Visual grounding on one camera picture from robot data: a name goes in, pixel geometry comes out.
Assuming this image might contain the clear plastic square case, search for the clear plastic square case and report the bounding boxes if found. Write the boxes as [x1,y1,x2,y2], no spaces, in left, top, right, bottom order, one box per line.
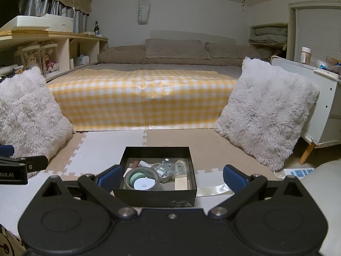
[152,157,179,183]

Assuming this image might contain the folded beige blankets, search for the folded beige blankets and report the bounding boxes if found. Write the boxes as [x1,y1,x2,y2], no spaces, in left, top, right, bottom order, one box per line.
[253,27,288,44]

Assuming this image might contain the printed cloth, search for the printed cloth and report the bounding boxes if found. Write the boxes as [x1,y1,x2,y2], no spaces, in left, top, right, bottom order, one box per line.
[0,224,27,256]

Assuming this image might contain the brown rolled duvet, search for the brown rolled duvet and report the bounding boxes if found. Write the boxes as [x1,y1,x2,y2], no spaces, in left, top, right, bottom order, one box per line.
[97,45,256,66]

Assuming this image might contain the white paper roll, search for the white paper roll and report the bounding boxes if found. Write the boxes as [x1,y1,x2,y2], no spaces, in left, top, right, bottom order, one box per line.
[0,64,23,76]

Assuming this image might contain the wooden shelf unit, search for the wooden shelf unit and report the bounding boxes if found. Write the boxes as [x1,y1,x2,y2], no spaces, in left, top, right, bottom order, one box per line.
[0,29,109,83]

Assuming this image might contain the white cabinet with wooden legs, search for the white cabinet with wooden legs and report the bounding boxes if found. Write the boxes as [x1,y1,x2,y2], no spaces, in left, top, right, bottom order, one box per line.
[270,56,341,164]

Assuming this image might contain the white power strip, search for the white power strip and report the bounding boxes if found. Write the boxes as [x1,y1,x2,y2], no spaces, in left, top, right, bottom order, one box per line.
[282,167,315,178]

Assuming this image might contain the white printed box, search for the white printed box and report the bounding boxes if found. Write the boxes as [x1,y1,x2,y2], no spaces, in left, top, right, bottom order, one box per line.
[40,14,74,33]

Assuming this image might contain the white lidded jar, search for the white lidded jar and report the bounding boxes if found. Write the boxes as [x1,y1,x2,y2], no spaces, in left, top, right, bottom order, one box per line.
[301,47,312,65]

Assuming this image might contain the white window blind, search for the white window blind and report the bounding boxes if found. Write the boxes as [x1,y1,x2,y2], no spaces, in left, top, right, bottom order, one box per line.
[289,1,341,67]

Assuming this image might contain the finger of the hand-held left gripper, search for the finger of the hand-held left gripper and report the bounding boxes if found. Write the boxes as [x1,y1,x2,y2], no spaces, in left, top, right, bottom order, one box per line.
[0,145,15,157]
[0,155,49,172]

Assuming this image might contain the yellow checked blanket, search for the yellow checked blanket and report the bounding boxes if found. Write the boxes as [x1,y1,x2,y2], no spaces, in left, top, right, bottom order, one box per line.
[46,69,237,132]

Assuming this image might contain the beige bed pillow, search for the beige bed pillow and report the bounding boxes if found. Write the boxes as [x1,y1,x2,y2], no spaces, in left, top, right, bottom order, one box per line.
[145,39,211,60]
[205,42,257,59]

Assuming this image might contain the large flat white box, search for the large flat white box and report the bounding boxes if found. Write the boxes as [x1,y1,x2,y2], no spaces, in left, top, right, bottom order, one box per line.
[0,16,54,32]

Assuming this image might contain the tissue box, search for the tissue box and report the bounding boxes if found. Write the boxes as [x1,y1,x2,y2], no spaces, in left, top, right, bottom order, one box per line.
[73,55,90,66]

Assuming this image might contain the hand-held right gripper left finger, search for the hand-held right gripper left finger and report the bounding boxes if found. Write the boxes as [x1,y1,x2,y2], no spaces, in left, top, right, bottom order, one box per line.
[39,164,138,220]

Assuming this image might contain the small beige block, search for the small beige block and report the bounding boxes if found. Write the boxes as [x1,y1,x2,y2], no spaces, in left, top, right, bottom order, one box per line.
[174,177,188,191]

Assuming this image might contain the clear case with pink doll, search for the clear case with pink doll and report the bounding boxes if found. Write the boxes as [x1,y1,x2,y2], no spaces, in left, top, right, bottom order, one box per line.
[40,43,58,74]

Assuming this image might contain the pile of small packets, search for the pile of small packets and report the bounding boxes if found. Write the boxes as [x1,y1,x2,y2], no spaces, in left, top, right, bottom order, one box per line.
[314,56,341,76]

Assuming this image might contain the grey plastic curtain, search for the grey plastic curtain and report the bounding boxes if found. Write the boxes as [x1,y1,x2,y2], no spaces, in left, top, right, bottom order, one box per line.
[19,0,88,34]

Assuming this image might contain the wooden wall shelf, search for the wooden wall shelf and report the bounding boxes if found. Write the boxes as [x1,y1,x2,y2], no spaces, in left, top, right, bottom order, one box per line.
[250,23,289,56]

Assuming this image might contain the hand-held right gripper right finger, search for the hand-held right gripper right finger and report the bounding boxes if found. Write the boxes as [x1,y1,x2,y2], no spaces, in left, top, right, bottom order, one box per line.
[208,164,307,220]

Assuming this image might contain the black box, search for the black box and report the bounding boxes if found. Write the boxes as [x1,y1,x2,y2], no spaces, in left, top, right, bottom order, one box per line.
[113,146,198,208]

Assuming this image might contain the beige and white foam mat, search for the beige and white foam mat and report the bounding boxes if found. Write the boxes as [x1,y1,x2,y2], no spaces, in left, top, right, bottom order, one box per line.
[0,129,320,235]

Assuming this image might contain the fluffy white pillow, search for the fluffy white pillow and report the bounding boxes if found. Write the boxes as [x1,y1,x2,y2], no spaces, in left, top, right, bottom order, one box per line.
[0,66,74,178]
[214,57,320,172]

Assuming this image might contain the clear case with beige doll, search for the clear case with beige doll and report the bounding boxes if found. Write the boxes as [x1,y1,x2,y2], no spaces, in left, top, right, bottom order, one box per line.
[14,45,42,71]

